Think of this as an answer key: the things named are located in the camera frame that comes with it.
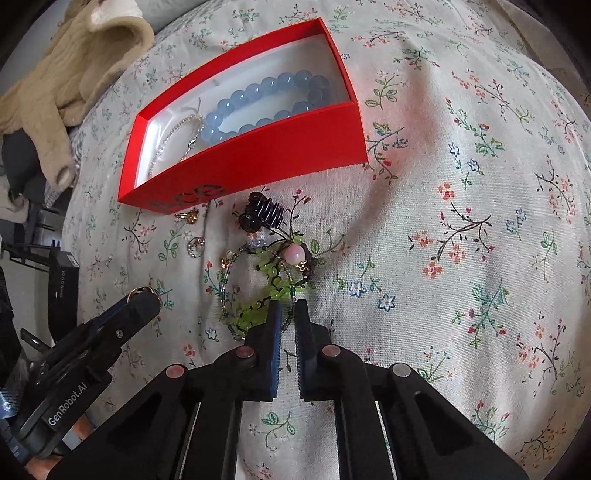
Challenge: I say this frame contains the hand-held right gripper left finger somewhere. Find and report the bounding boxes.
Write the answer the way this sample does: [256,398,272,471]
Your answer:
[46,301,283,480]

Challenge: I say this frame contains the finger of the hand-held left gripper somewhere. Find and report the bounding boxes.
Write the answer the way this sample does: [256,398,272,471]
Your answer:
[90,292,162,358]

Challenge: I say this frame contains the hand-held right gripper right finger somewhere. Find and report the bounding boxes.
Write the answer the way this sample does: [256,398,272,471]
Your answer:
[294,300,529,480]

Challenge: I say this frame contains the green bead bracelet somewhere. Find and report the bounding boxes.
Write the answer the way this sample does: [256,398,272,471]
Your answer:
[217,234,320,343]

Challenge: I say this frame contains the red jewelry box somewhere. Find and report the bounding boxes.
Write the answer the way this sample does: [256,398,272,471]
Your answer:
[117,17,369,216]

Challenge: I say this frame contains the black box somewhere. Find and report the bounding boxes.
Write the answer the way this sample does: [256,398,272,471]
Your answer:
[48,249,86,344]

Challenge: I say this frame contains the floral bed sheet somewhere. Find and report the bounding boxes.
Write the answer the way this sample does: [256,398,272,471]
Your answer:
[60,0,591,480]

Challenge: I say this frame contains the beige knit sweater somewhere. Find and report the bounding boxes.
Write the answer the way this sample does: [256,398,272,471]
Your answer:
[0,0,156,190]

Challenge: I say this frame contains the grey cloth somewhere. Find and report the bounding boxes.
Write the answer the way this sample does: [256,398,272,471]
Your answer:
[133,0,219,34]

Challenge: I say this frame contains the dark spiral bead bracelet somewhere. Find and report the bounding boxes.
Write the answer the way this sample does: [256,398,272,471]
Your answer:
[238,191,285,232]

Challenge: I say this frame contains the silver chain bracelet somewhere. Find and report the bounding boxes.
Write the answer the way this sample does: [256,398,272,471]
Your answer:
[148,113,206,178]

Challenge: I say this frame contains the blue bead bracelet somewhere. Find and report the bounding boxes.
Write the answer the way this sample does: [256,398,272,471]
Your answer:
[203,69,337,145]

